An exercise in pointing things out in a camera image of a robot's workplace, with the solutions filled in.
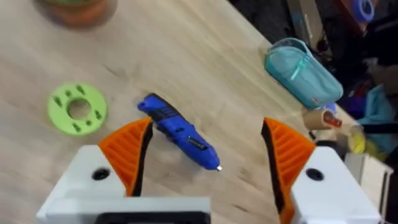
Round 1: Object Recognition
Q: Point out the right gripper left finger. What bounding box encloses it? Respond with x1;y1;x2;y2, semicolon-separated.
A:
36;117;154;217

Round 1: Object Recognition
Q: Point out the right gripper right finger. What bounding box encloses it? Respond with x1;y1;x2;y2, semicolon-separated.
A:
261;116;382;224

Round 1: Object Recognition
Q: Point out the blue electric screwdriver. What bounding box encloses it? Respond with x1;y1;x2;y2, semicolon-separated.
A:
137;93;223;172

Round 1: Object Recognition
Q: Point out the white box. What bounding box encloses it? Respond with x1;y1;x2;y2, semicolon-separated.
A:
343;152;394;218

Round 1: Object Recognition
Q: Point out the brown tape roll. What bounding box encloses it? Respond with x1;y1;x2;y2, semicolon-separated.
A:
303;108;343;131

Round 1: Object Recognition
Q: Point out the green disc with holes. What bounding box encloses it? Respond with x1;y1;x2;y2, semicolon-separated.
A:
47;82;108;136

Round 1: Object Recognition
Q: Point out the teal zip pouch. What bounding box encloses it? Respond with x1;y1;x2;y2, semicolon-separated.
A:
264;37;344;110

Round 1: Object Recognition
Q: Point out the orange tub with toys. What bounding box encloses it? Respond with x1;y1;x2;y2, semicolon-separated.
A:
37;0;114;28

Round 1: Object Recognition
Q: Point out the blue tape roll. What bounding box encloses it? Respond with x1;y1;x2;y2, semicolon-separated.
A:
353;0;375;23

